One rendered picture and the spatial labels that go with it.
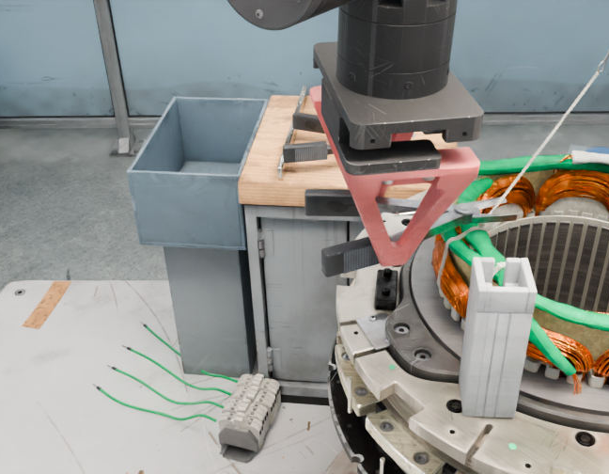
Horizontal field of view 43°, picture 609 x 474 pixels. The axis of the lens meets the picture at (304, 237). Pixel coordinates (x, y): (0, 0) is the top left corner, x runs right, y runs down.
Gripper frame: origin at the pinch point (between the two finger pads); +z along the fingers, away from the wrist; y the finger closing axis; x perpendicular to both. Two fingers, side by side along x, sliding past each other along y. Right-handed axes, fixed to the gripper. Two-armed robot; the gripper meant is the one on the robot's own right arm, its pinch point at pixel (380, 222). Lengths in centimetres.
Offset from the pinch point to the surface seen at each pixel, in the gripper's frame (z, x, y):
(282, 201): 12.9, -2.3, -22.9
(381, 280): 6.6, 1.2, -2.7
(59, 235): 122, -53, -183
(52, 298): 41, -30, -48
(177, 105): 12.7, -11.0, -43.9
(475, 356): 2.7, 2.9, 8.9
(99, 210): 122, -41, -196
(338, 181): 10.9, 2.7, -22.3
